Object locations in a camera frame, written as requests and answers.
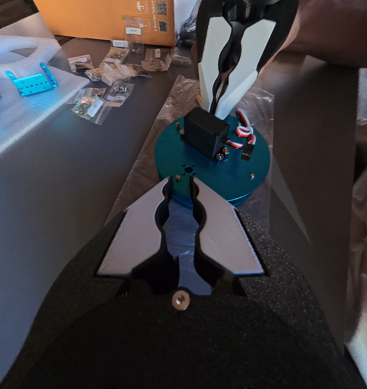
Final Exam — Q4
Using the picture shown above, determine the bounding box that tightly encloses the grey desk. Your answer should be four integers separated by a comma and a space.
0, 12, 360, 389

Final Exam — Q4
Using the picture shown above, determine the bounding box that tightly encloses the pile of small screw bags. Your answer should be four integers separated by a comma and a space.
67, 15, 193, 126

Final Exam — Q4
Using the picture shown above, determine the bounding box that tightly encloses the large clear plastic bag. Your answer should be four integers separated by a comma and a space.
105, 74, 276, 274

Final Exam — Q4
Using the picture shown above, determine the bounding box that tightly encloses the blue round metal base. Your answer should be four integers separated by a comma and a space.
158, 179, 263, 211

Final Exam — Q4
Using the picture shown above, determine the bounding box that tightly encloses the blue multi-hole U bracket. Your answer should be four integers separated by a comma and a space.
5, 62, 58, 97

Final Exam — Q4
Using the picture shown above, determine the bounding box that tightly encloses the red white black servo cable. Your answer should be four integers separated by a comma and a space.
225, 109, 257, 161

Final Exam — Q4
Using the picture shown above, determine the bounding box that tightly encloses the silver antistatic bag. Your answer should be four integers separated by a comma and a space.
176, 18, 199, 50

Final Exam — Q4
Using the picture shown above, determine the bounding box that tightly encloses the teal disc with servo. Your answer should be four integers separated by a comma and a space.
155, 114, 271, 199

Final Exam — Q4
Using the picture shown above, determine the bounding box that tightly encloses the orange cardboard box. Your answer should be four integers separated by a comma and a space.
33, 0, 176, 47

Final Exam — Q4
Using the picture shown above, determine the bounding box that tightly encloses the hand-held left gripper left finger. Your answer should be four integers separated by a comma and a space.
97, 176, 174, 277

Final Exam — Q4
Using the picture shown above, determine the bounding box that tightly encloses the white foam tray with notch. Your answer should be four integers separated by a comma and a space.
0, 34, 62, 73

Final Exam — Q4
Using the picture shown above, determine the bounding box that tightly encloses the flat white foam sheet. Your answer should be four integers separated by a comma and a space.
0, 34, 90, 161

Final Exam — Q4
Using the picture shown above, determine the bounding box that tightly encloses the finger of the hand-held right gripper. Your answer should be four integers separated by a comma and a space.
198, 16, 233, 115
215, 18, 277, 121

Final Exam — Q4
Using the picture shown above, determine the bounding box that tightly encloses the person's right forearm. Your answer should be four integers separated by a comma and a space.
275, 0, 367, 69

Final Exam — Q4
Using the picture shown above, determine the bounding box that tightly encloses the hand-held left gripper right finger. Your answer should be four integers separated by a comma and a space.
190, 176, 265, 275

